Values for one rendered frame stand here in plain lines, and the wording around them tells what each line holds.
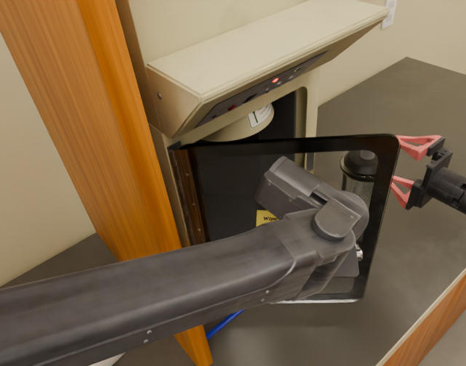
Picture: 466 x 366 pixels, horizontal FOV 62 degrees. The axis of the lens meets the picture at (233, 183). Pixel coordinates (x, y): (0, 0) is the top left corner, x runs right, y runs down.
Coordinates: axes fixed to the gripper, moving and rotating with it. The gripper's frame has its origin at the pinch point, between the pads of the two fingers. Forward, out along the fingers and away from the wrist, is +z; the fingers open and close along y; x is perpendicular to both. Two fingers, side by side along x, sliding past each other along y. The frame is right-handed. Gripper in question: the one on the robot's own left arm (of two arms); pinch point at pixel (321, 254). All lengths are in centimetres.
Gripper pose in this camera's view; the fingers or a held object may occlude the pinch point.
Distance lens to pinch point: 63.7
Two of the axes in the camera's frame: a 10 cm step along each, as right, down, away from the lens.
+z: 0.9, 4.0, 9.1
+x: 10.0, -0.5, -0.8
